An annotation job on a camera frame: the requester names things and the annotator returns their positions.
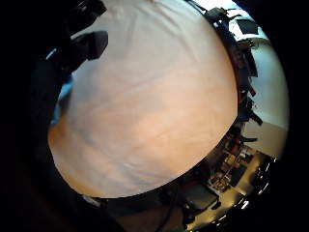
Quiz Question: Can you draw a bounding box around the large white cloth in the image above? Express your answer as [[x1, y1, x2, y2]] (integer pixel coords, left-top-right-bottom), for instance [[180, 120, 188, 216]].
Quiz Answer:
[[47, 0, 239, 199]]

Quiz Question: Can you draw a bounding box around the dark monitor screen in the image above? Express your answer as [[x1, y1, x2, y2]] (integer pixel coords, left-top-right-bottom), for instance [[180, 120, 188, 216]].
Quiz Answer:
[[236, 17, 261, 36]]

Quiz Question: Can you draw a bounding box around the cluttered desk with boxes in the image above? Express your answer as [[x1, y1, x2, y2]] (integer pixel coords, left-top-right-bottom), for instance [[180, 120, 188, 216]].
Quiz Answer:
[[206, 129, 259, 194]]

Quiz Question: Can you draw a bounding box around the black office chair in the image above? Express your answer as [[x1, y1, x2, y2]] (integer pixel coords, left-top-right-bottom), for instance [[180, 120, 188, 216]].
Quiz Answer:
[[179, 180, 223, 226]]

